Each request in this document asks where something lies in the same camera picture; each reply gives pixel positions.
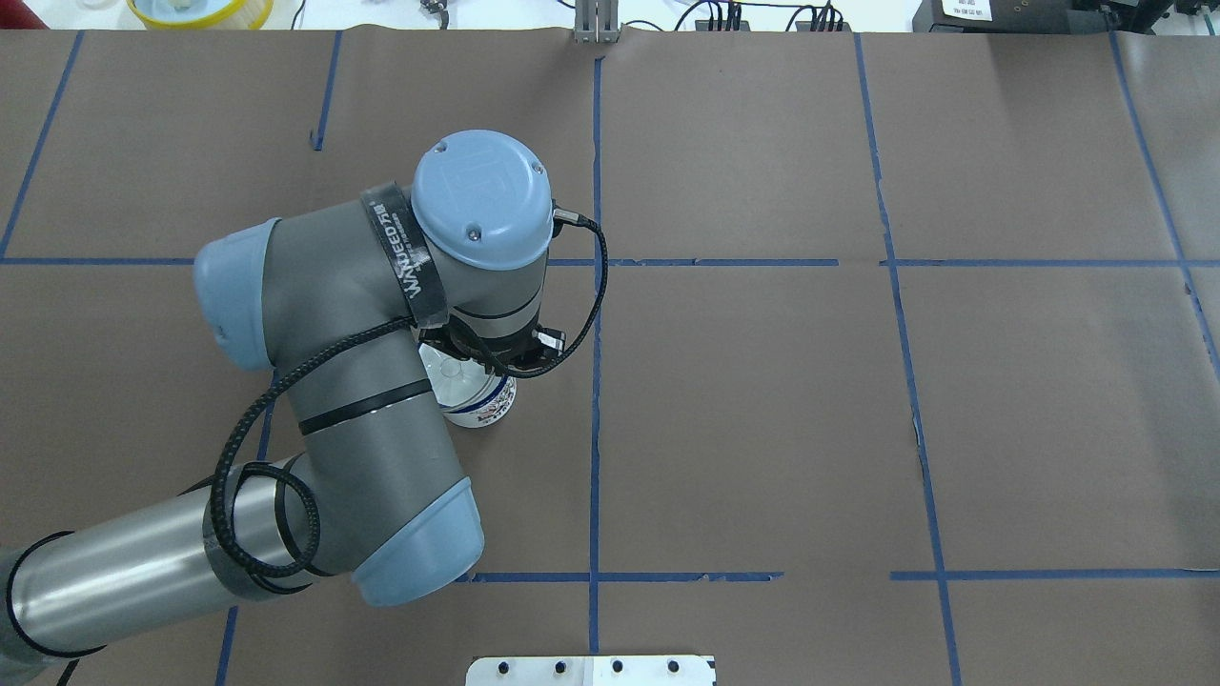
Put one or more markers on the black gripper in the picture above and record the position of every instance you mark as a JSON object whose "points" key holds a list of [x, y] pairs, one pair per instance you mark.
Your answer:
{"points": [[474, 350]]}

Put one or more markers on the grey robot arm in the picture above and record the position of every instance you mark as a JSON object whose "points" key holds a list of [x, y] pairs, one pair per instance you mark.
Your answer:
{"points": [[344, 466]]}

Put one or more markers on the white enamel mug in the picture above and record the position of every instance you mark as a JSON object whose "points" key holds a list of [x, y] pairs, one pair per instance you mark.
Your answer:
{"points": [[487, 414]]}

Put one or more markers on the yellow tape roll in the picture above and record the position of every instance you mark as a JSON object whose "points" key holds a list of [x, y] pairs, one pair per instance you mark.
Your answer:
{"points": [[202, 15]]}

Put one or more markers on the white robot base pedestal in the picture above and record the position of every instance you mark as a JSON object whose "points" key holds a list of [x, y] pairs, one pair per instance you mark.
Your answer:
{"points": [[593, 670]]}

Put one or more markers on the aluminium frame post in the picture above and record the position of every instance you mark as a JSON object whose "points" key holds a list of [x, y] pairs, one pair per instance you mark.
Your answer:
{"points": [[596, 21]]}

